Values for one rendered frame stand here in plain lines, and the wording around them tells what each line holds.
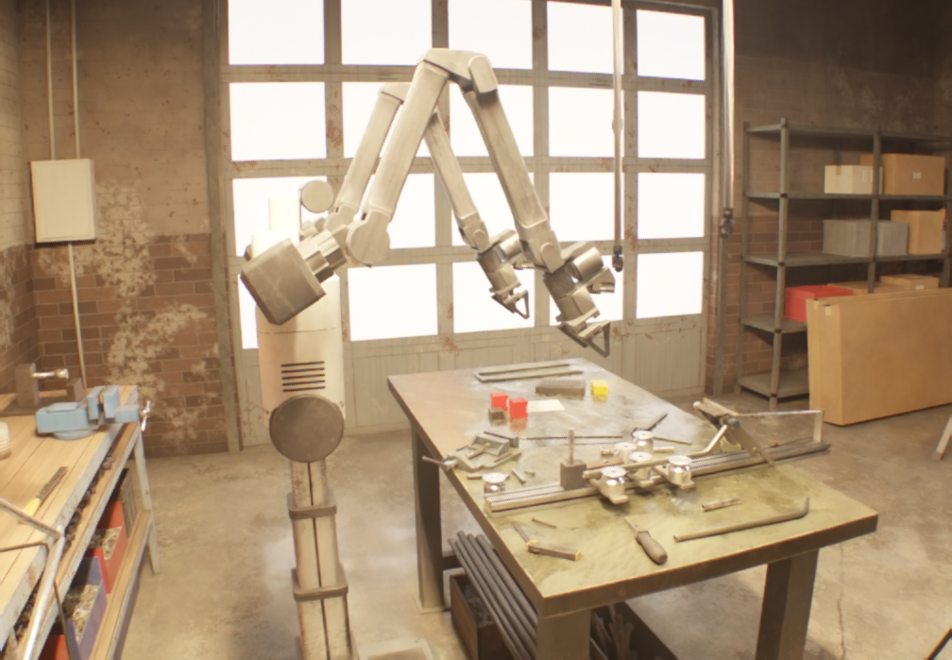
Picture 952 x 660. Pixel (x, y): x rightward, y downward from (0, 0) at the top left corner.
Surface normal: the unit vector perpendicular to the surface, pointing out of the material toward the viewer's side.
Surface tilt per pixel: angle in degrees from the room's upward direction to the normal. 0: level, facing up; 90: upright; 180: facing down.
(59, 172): 90
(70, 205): 90
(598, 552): 0
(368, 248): 90
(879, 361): 83
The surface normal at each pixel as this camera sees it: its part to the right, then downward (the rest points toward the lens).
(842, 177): -0.95, 0.07
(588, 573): -0.01, -0.99
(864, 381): 0.31, 0.00
